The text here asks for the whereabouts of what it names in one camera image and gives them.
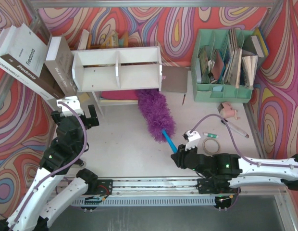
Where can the green file organizer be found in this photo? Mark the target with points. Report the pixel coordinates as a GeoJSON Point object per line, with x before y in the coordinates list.
{"type": "Point", "coordinates": [221, 70]}

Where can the books behind shelf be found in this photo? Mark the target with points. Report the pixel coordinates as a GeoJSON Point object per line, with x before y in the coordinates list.
{"type": "Point", "coordinates": [112, 41]}

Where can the white black stapler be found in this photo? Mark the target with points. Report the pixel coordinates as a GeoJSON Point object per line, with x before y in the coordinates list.
{"type": "Point", "coordinates": [81, 164]}

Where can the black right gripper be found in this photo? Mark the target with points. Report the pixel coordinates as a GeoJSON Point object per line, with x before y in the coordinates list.
{"type": "Point", "coordinates": [181, 156]}

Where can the white wooden bookshelf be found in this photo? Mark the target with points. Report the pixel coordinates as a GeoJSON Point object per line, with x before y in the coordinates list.
{"type": "Point", "coordinates": [116, 69]}

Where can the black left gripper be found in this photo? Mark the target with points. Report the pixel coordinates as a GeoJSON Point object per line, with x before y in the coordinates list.
{"type": "Point", "coordinates": [73, 119]}

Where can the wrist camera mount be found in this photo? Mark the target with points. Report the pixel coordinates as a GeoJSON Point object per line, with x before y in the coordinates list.
{"type": "Point", "coordinates": [66, 106]}
{"type": "Point", "coordinates": [192, 139]}

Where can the white marker pen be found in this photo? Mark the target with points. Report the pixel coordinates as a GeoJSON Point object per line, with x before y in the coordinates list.
{"type": "Point", "coordinates": [235, 128]}

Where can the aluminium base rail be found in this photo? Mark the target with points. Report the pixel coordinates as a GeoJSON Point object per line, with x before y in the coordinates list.
{"type": "Point", "coordinates": [171, 191]}

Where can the taupe Lonely City book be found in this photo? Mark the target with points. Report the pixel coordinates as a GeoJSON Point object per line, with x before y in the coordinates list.
{"type": "Point", "coordinates": [59, 62]}

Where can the pink pig figurine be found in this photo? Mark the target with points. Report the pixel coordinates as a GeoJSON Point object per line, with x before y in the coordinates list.
{"type": "Point", "coordinates": [226, 110]}

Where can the grey book in organizer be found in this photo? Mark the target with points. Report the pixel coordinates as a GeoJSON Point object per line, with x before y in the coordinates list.
{"type": "Point", "coordinates": [256, 44]}

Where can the white Mademoiselle book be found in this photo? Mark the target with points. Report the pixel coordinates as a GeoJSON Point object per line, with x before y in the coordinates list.
{"type": "Point", "coordinates": [7, 53]}

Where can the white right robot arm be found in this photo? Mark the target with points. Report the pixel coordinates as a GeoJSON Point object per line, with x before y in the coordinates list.
{"type": "Point", "coordinates": [225, 173]}

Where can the brown Fredonia book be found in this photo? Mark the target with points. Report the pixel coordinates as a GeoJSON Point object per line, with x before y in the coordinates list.
{"type": "Point", "coordinates": [28, 65]}

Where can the yellow sticky note pad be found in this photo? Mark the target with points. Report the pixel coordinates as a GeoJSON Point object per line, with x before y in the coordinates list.
{"type": "Point", "coordinates": [83, 97]}

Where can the grey notebook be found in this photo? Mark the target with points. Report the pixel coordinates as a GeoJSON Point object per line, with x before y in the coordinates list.
{"type": "Point", "coordinates": [174, 79]}

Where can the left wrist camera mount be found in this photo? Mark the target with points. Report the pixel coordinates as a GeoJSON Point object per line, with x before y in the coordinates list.
{"type": "Point", "coordinates": [66, 106]}

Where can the green white glue stick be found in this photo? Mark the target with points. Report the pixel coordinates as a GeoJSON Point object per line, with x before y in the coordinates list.
{"type": "Point", "coordinates": [211, 135]}

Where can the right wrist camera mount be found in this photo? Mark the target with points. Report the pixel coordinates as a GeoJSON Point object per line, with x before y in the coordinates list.
{"type": "Point", "coordinates": [192, 139]}

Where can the purple fluffy duster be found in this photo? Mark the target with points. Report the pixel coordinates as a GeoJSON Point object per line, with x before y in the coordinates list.
{"type": "Point", "coordinates": [160, 123]}

